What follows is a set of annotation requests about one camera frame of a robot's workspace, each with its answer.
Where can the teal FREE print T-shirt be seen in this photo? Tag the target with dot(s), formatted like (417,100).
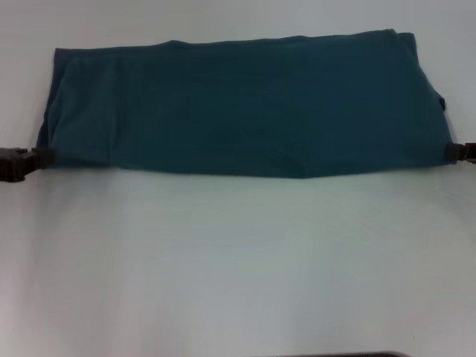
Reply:
(241,111)

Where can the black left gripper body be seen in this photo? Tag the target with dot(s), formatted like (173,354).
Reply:
(15,165)

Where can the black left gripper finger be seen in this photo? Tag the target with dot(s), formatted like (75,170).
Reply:
(42,158)

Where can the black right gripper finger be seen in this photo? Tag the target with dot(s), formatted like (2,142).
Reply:
(453,152)

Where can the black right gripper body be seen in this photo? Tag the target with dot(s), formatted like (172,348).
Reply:
(469,153)

